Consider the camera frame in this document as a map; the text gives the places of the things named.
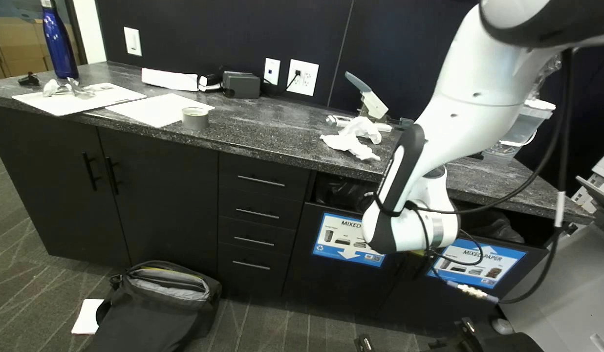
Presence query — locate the black bin cabinet door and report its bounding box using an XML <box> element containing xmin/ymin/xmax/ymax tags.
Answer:
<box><xmin>386</xmin><ymin>223</ymin><xmax>552</xmax><ymax>328</ymax></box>
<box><xmin>284</xmin><ymin>201</ymin><xmax>425</xmax><ymax>314</ymax></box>

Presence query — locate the crumpled white cloth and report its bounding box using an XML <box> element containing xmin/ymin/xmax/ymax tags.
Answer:
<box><xmin>319</xmin><ymin>131</ymin><xmax>384</xmax><ymax>162</ymax></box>

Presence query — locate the blue sign downward arrow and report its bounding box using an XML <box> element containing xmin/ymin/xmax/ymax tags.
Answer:
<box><xmin>312</xmin><ymin>211</ymin><xmax>388</xmax><ymax>269</ymax></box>

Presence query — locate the white spray bottle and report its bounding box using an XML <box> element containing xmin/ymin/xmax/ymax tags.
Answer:
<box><xmin>345</xmin><ymin>68</ymin><xmax>392</xmax><ymax>121</ymax></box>

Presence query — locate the black power adapter box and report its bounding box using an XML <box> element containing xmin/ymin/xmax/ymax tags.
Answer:
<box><xmin>222</xmin><ymin>68</ymin><xmax>263</xmax><ymax>99</ymax></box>

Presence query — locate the grey tape roll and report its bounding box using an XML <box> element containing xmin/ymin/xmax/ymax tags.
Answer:
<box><xmin>183</xmin><ymin>103</ymin><xmax>212</xmax><ymax>125</ymax></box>

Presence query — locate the white paper sheet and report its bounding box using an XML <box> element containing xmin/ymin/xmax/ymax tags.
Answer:
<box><xmin>104</xmin><ymin>92</ymin><xmax>216</xmax><ymax>131</ymax></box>
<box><xmin>13</xmin><ymin>82</ymin><xmax>147</xmax><ymax>119</ymax></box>

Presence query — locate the flat white box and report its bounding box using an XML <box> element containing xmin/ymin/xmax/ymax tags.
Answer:
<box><xmin>140</xmin><ymin>66</ymin><xmax>210</xmax><ymax>93</ymax></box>

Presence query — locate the black grey backpack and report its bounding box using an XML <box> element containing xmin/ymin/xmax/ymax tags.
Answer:
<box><xmin>85</xmin><ymin>260</ymin><xmax>224</xmax><ymax>352</ymax></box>

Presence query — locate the blue sign upward arrow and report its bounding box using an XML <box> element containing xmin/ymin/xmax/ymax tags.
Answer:
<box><xmin>431</xmin><ymin>234</ymin><xmax>530</xmax><ymax>291</ymax></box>

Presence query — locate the crumpled clear wrapper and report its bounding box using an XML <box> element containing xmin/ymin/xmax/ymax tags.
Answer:
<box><xmin>42</xmin><ymin>76</ymin><xmax>95</xmax><ymax>99</ymax></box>

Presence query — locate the white paper scrap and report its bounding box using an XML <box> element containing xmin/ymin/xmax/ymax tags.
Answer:
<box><xmin>71</xmin><ymin>297</ymin><xmax>106</xmax><ymax>338</ymax></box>

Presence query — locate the blue water bottle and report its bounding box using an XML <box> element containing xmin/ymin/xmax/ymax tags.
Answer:
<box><xmin>40</xmin><ymin>0</ymin><xmax>81</xmax><ymax>82</ymax></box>

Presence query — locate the small black knob object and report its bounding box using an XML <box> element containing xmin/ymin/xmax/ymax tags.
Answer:
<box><xmin>16</xmin><ymin>72</ymin><xmax>42</xmax><ymax>90</ymax></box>

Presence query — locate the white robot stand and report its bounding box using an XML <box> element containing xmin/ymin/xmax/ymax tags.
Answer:
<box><xmin>499</xmin><ymin>217</ymin><xmax>604</xmax><ymax>352</ymax></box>

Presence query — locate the white grey equipment box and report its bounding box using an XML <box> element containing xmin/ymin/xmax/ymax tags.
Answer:
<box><xmin>570</xmin><ymin>144</ymin><xmax>604</xmax><ymax>221</ymax></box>

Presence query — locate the black drawer silver handle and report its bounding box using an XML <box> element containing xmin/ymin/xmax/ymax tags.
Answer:
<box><xmin>220</xmin><ymin>152</ymin><xmax>314</xmax><ymax>203</ymax></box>
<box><xmin>220</xmin><ymin>217</ymin><xmax>300</xmax><ymax>262</ymax></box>
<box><xmin>218</xmin><ymin>246</ymin><xmax>298</xmax><ymax>301</ymax></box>
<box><xmin>220</xmin><ymin>187</ymin><xmax>308</xmax><ymax>232</ymax></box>

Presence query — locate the white wall power outlet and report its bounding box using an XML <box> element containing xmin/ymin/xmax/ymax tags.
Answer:
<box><xmin>286</xmin><ymin>56</ymin><xmax>321</xmax><ymax>97</ymax></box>

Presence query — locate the small white wall plate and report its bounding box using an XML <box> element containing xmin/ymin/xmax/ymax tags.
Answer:
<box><xmin>263</xmin><ymin>56</ymin><xmax>284</xmax><ymax>86</ymax></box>

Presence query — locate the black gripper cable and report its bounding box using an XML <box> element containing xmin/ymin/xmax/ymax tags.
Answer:
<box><xmin>372</xmin><ymin>193</ymin><xmax>489</xmax><ymax>269</ymax></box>

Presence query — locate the black cable metal plug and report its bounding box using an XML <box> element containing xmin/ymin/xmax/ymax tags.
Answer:
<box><xmin>444</xmin><ymin>45</ymin><xmax>581</xmax><ymax>307</ymax></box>

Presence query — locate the white light switch plate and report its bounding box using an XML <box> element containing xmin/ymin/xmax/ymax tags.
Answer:
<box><xmin>122</xmin><ymin>25</ymin><xmax>145</xmax><ymax>58</ymax></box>

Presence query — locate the white window frame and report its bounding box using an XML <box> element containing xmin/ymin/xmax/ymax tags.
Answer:
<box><xmin>69</xmin><ymin>0</ymin><xmax>110</xmax><ymax>66</ymax></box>

